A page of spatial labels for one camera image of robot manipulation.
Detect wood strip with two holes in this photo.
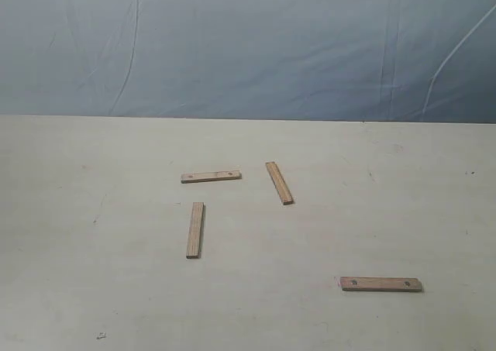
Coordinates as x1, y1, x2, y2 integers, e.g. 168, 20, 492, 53
181, 170, 242, 184

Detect plain wood strip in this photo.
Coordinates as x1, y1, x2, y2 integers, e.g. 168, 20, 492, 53
265, 161, 295, 205
186, 202, 205, 259

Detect wood strip holes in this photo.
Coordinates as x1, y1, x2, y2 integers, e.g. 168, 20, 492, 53
339, 277, 423, 292

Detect blue-grey backdrop cloth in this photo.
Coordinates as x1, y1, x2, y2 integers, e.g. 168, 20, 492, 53
1, 0, 495, 123

